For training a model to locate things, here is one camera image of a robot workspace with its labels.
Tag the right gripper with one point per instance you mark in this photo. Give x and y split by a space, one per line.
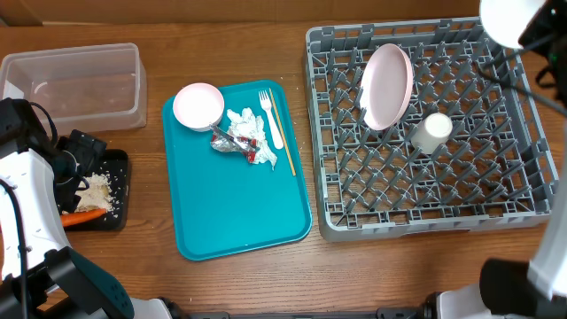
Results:
533 34

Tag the silver red snack wrapper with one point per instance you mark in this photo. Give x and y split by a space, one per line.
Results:
222 141

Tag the wooden chopstick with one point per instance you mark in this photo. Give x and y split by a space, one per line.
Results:
281 128

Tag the white tissue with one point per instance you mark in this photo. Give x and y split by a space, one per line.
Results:
247 124

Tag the rice and peanut shells pile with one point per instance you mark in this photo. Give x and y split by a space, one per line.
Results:
98 197

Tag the black plastic tray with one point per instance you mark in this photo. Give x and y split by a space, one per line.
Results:
114 163

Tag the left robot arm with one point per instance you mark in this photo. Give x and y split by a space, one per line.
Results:
43 276

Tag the white round plate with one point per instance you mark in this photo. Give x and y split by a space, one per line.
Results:
386 86

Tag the white bowl with few peanuts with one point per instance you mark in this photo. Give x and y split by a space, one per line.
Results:
199 106

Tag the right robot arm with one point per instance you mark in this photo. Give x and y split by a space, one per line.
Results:
537 288

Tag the white plastic fork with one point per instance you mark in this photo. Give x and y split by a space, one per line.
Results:
266 105

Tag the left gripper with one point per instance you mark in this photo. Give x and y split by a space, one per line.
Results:
88 149

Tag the teal serving tray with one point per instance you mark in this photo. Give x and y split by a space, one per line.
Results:
221 203

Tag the white paper cup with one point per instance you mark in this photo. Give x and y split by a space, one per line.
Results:
432 132

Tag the white bowl with rice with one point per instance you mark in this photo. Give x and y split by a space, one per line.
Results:
505 20

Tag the clear plastic bin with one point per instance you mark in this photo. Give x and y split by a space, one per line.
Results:
89 88

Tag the grey dishwasher rack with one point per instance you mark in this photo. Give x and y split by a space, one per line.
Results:
494 172

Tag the orange carrot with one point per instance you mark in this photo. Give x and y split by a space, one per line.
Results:
72 219

